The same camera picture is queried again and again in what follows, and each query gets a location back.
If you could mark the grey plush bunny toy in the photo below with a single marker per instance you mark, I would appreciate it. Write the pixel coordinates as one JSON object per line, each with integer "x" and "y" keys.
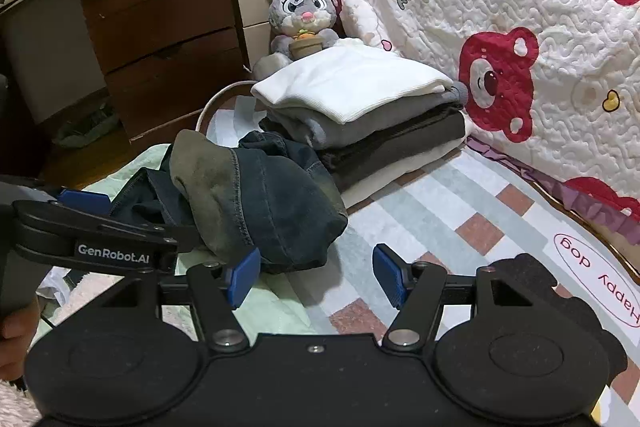
{"x": 300, "y": 7}

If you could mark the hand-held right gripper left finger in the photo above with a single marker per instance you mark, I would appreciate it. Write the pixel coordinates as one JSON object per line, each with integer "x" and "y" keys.
{"x": 244, "y": 277}

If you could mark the white bedside cabinet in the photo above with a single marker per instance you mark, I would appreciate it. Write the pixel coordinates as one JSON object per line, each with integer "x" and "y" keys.
{"x": 252, "y": 7}

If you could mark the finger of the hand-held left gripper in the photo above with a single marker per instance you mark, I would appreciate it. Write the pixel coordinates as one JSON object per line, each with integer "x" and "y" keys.
{"x": 165, "y": 236}
{"x": 85, "y": 201}

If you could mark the red bear print quilt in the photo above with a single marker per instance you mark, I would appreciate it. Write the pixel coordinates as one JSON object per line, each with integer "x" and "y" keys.
{"x": 500, "y": 7}

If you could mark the person's left hand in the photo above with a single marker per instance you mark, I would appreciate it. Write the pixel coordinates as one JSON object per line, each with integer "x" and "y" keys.
{"x": 17, "y": 337}

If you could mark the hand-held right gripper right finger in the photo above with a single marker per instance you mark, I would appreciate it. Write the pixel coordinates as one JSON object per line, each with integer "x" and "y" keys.
{"x": 387, "y": 274}

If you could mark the dark blue denim jeans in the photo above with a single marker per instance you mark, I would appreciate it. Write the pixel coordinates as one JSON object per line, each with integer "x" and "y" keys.
{"x": 280, "y": 192}

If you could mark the cream folded garment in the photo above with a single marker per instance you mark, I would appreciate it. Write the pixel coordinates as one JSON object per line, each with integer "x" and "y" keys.
{"x": 395, "y": 179}

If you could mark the dark brown folded sweater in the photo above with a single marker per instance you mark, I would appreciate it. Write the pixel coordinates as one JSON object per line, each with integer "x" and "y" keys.
{"x": 400, "y": 142}

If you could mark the grey folded sweatshirt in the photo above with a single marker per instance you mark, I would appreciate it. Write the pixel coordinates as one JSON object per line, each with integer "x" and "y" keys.
{"x": 365, "y": 127}

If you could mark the white folded garment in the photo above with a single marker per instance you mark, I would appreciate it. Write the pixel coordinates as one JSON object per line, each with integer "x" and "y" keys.
{"x": 350, "y": 82}

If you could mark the checked bed sheet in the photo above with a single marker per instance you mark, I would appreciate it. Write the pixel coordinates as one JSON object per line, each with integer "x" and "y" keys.
{"x": 450, "y": 207}

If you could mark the brown wooden drawer cabinet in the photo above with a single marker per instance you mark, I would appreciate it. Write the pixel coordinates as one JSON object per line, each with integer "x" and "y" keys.
{"x": 160, "y": 7}

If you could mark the grey box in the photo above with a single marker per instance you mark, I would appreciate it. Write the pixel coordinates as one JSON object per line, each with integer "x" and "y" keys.
{"x": 50, "y": 47}

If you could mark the white fluffy rug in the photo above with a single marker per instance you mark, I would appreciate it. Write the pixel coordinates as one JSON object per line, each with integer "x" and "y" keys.
{"x": 15, "y": 407}

